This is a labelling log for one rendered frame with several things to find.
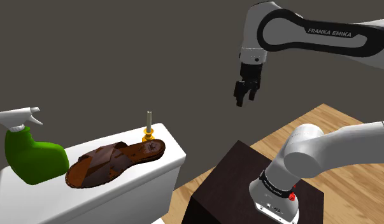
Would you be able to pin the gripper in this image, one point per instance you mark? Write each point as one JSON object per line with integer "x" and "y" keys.
{"x": 250, "y": 70}

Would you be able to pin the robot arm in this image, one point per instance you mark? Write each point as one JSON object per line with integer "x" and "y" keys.
{"x": 322, "y": 149}

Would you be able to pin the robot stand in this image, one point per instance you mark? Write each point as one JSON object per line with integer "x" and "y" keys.
{"x": 232, "y": 183}

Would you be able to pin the gold candlestick with grey candle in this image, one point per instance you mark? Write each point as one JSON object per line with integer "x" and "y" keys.
{"x": 148, "y": 130}

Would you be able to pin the white toilet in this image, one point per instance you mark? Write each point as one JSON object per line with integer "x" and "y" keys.
{"x": 139, "y": 189}

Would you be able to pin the brown leather sandal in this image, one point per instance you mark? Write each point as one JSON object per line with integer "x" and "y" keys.
{"x": 111, "y": 161}

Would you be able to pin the green spray bottle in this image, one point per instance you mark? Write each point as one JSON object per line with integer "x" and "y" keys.
{"x": 33, "y": 159}

